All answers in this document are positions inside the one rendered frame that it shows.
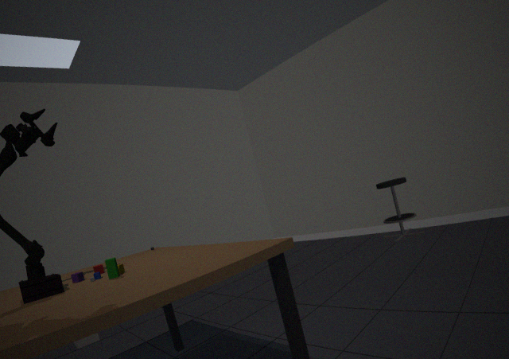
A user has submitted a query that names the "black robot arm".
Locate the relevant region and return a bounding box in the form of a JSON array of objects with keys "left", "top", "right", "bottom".
[{"left": 0, "top": 123, "right": 46, "bottom": 281}]

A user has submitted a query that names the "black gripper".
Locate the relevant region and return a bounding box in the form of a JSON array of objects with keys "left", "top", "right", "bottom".
[{"left": 20, "top": 109, "right": 57, "bottom": 146}]

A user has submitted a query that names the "purple block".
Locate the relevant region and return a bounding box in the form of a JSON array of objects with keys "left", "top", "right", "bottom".
[{"left": 71, "top": 272, "right": 85, "bottom": 283}]

